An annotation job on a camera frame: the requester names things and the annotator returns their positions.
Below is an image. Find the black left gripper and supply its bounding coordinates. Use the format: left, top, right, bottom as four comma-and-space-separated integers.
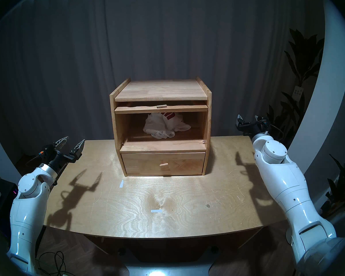
48, 137, 85, 171

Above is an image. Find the black computer case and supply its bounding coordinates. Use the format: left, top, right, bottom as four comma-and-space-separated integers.
0, 179, 19, 238

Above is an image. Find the wooden drawer with knob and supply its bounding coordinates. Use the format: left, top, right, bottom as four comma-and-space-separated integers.
120, 152, 206, 176

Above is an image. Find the grey curtain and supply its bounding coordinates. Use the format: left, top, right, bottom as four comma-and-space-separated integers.
0, 0, 325, 161

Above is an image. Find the tall dark leafy plant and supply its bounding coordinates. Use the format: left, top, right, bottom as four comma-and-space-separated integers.
260, 28, 325, 146

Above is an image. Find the black floor cable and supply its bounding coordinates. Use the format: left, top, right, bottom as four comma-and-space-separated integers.
36, 251, 75, 276

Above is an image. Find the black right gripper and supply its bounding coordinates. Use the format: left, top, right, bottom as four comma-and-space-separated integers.
235, 114, 272, 138

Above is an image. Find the small dark potted plant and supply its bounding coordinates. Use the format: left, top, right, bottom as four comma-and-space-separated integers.
319, 146, 345, 218

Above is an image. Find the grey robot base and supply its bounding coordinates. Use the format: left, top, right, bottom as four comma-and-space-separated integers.
119, 247, 219, 276

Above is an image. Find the white shirt red print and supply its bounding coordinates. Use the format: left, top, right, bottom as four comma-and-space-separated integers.
143, 112, 191, 140

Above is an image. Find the wooden flap door with knob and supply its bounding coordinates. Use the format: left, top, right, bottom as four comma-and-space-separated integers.
114, 104, 209, 114

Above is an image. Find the wooden cabinet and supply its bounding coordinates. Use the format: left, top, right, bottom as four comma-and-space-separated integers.
110, 76, 212, 177

